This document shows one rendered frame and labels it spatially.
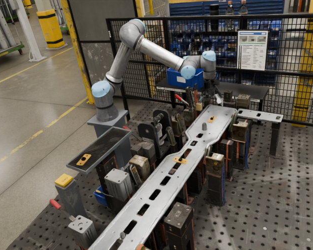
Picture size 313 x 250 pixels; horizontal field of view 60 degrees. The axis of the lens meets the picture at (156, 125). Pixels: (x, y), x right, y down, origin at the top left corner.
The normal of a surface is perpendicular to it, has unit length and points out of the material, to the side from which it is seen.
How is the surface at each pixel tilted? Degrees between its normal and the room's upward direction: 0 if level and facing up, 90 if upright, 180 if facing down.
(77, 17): 90
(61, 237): 0
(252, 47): 90
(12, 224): 0
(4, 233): 0
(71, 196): 90
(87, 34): 91
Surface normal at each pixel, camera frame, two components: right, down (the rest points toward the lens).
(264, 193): -0.12, -0.84
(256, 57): -0.51, 0.51
